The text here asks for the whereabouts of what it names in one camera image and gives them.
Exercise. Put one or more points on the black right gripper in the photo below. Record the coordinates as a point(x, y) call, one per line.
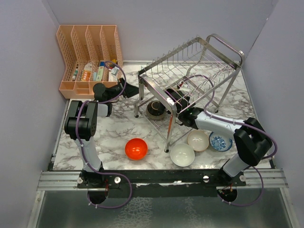
point(167, 94)

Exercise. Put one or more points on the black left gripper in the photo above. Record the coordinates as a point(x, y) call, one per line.
point(130, 90)

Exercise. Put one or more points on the dark patterned cream-inside bowl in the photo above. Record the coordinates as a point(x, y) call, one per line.
point(155, 110)

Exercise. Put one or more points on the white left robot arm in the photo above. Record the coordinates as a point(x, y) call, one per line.
point(81, 119)

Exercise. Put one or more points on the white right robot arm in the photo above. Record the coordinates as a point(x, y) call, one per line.
point(251, 140)

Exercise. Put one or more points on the cream bottle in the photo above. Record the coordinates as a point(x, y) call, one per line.
point(113, 74)

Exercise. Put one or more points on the beige speckled bowl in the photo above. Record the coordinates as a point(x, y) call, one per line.
point(198, 140)

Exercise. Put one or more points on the white blue tube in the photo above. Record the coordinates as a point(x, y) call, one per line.
point(100, 72)

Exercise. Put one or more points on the blue and white bowl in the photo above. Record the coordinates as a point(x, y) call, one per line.
point(219, 142)

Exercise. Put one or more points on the orange white packet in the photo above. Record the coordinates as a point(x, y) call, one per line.
point(87, 71)

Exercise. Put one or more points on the peach plastic file organizer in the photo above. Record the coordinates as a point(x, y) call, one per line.
point(81, 44)

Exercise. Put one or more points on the small green white tube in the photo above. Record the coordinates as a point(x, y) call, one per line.
point(75, 73)

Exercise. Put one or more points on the red bowl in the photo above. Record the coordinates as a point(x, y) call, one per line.
point(136, 149)

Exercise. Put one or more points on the steel wire dish rack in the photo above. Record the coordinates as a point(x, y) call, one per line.
point(197, 68)

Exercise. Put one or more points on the black aluminium frame rail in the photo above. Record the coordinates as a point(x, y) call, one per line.
point(159, 183)

